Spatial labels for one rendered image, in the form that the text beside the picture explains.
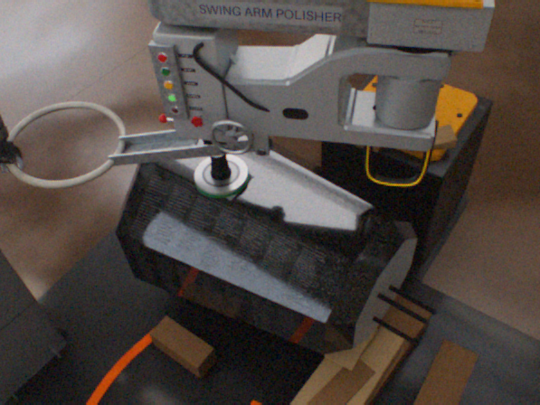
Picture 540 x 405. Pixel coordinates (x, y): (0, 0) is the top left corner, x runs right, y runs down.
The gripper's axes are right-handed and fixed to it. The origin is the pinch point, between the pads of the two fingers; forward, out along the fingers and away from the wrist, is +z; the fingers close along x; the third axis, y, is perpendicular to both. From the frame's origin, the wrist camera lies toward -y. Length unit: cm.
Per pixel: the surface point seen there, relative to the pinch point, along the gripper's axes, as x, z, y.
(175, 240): 56, 18, 44
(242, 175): 87, -4, 37
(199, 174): 71, -3, 30
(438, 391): 146, 68, 120
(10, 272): -11.1, 24.6, 33.2
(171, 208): 57, 10, 33
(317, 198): 110, -3, 57
